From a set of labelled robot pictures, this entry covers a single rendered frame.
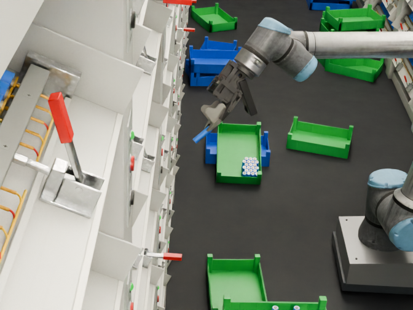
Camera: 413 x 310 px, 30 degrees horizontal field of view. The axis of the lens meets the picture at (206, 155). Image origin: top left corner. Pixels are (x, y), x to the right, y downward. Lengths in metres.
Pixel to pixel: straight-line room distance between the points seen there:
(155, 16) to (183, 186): 2.07
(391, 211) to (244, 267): 0.63
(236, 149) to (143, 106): 2.44
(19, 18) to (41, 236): 0.28
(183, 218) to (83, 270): 2.71
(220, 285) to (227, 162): 0.81
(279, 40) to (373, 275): 1.03
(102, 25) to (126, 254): 0.25
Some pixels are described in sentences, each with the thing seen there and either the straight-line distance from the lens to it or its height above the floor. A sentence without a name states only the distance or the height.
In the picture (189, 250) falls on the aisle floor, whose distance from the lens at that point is 3.07.
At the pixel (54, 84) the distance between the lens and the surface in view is 0.70.
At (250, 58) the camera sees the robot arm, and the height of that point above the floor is 0.99.
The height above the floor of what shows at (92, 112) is 1.56.
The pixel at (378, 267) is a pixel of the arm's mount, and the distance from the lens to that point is 2.88.
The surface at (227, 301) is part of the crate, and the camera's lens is 2.26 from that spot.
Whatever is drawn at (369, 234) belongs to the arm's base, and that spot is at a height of 0.21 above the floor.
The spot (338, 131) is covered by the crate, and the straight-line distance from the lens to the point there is 3.94.
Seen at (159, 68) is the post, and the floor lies 1.27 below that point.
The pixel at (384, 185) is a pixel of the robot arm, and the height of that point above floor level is 0.43.
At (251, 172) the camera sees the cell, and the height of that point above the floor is 0.07.
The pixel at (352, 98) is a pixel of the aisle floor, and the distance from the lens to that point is 4.38.
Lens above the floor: 1.89
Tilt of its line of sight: 31 degrees down
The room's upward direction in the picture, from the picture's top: 4 degrees clockwise
